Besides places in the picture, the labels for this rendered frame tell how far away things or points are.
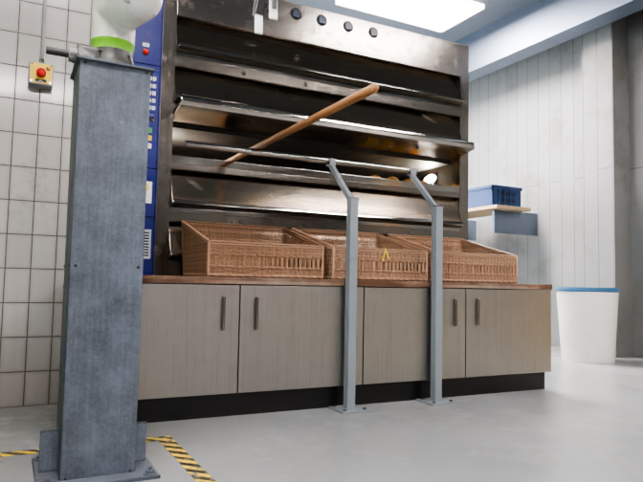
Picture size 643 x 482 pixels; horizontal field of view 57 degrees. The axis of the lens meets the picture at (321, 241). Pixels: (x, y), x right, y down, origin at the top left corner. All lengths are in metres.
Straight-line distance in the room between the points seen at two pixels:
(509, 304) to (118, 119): 2.24
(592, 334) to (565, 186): 1.72
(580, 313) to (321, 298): 2.67
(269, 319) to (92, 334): 0.97
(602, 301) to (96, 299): 3.88
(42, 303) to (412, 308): 1.70
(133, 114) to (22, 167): 1.16
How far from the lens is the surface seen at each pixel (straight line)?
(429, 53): 3.94
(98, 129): 1.87
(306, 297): 2.65
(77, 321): 1.82
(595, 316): 4.92
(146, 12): 1.91
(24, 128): 3.01
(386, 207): 3.52
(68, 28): 3.16
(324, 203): 3.32
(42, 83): 2.99
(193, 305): 2.48
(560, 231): 6.10
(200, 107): 3.00
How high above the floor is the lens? 0.57
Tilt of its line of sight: 4 degrees up
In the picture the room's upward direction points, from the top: 1 degrees clockwise
